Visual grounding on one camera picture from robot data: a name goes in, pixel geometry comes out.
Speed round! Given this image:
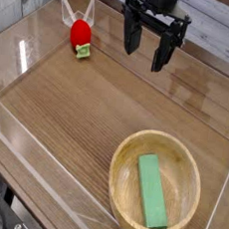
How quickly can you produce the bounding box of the clear acrylic tray wall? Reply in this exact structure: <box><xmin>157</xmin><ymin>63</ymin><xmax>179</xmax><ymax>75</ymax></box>
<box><xmin>0</xmin><ymin>102</ymin><xmax>120</xmax><ymax>229</ymax></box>

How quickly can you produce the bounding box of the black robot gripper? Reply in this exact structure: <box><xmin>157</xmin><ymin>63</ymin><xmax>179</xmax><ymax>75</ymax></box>
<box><xmin>123</xmin><ymin>0</ymin><xmax>191</xmax><ymax>72</ymax></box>

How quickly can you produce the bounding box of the black metal table leg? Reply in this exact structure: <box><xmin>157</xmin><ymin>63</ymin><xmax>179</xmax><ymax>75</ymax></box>
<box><xmin>0</xmin><ymin>185</ymin><xmax>29</xmax><ymax>229</ymax></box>

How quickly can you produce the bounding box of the clear acrylic corner bracket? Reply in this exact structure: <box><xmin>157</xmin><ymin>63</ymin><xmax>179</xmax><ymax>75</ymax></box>
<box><xmin>61</xmin><ymin>0</ymin><xmax>95</xmax><ymax>28</ymax></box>

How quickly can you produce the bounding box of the brown wooden bowl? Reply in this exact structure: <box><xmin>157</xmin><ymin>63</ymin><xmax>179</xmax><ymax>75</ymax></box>
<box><xmin>109</xmin><ymin>129</ymin><xmax>201</xmax><ymax>229</ymax></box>

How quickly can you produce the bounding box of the red toy strawberry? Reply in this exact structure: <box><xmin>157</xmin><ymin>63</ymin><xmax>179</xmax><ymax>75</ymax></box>
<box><xmin>70</xmin><ymin>19</ymin><xmax>92</xmax><ymax>59</ymax></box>

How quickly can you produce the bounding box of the green rectangular block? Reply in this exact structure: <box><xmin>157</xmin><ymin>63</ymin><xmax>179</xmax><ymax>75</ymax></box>
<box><xmin>137</xmin><ymin>154</ymin><xmax>168</xmax><ymax>229</ymax></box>

